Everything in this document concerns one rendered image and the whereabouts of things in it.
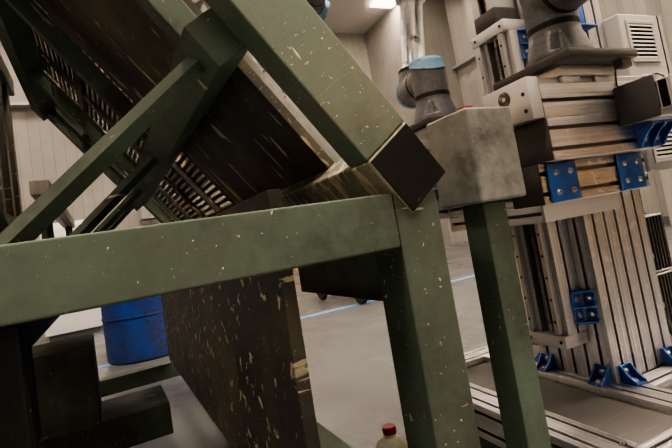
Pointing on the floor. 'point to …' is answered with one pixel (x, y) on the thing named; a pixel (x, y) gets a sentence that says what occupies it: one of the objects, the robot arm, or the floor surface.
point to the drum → (134, 331)
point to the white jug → (391, 438)
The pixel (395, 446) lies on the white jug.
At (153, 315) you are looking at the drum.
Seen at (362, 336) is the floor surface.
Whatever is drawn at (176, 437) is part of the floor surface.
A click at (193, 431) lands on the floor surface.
